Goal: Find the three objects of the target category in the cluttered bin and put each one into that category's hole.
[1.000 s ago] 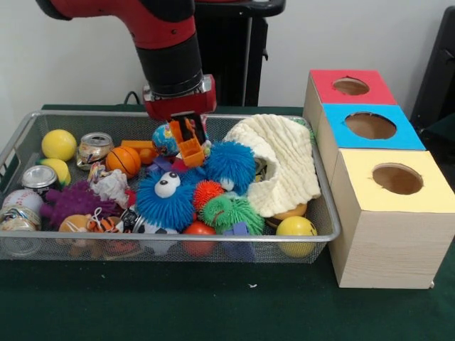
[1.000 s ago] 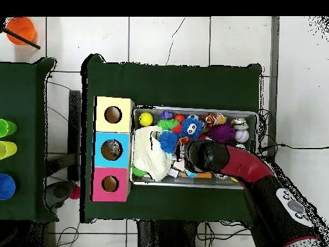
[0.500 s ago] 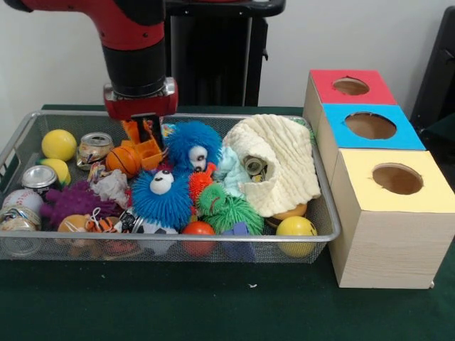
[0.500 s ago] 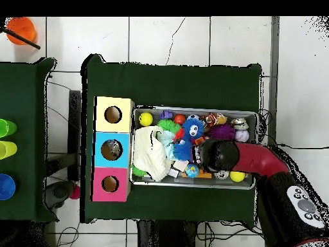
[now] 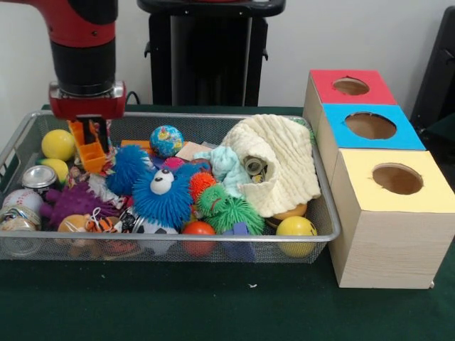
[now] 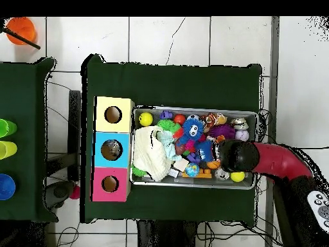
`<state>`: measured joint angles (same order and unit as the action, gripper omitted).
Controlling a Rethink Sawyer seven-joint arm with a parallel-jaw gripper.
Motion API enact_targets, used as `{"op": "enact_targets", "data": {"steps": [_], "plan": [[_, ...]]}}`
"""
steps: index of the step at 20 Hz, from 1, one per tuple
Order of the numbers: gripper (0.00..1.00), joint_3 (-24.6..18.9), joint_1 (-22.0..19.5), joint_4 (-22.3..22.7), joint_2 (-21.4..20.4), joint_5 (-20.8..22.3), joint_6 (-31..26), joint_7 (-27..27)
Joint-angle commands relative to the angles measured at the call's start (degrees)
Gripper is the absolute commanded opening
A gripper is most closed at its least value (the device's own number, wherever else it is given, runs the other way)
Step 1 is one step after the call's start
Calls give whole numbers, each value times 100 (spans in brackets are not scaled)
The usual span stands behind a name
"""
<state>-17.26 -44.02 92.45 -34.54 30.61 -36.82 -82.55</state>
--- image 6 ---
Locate mint knitted cloth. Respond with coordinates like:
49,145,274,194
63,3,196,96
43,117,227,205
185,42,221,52
156,129,182,161

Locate cream knitted cloth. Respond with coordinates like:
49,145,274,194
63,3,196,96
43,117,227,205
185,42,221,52
132,125,175,182

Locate wooden box with three holes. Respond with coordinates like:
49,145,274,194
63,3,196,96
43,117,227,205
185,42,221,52
89,95,136,203

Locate silver mesh bin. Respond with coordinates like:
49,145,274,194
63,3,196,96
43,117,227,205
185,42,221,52
129,105,259,190

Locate plain orange ball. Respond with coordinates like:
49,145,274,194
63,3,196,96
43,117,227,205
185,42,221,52
173,113,186,126

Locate yellow smiley ball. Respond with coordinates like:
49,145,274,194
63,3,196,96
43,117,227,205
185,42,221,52
138,112,154,127

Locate blue spiky ball with eyes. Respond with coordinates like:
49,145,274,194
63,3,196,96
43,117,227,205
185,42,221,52
178,118,206,146

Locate plain wooden cube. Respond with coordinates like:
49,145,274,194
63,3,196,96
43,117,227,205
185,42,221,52
174,158,190,172

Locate blue globe ball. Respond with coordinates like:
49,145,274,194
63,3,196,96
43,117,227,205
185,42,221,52
184,162,200,178

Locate dark green table cloth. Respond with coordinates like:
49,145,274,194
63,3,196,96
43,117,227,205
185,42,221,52
0,57,58,223
80,53,263,224

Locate purple bumpy soft toy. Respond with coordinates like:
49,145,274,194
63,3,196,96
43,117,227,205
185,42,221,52
208,123,236,140

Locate black can with silver top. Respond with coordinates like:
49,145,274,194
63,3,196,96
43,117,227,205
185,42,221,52
214,168,230,181

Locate crumpled silver can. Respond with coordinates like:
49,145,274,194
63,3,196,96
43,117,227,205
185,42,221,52
230,117,249,131

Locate white toy baseball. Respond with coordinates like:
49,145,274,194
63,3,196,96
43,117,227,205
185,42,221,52
235,129,249,142

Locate plain yellow ball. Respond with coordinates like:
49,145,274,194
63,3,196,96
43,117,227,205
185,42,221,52
230,171,245,183

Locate black stand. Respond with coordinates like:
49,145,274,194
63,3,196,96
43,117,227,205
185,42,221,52
46,89,82,182

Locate red round knob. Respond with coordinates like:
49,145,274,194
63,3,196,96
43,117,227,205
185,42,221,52
69,185,81,200

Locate green plastic cup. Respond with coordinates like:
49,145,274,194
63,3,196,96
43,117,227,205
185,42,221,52
0,118,18,138

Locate yellow plastic cup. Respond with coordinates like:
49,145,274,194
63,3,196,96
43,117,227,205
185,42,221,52
0,140,18,160

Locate blue plastic cup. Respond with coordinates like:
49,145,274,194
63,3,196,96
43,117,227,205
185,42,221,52
0,173,17,201

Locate black tripod leg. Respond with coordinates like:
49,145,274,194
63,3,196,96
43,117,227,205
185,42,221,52
0,25,41,50

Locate orange plastic cup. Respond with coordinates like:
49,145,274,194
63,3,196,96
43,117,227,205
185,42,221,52
5,16,37,46

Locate green stringy puffer ball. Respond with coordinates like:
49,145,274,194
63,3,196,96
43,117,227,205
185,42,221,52
157,118,181,133

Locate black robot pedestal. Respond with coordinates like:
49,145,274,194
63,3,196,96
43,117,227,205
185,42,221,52
137,219,199,247

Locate black cable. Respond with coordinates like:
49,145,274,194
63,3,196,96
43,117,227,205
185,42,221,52
295,145,329,151
55,222,80,247

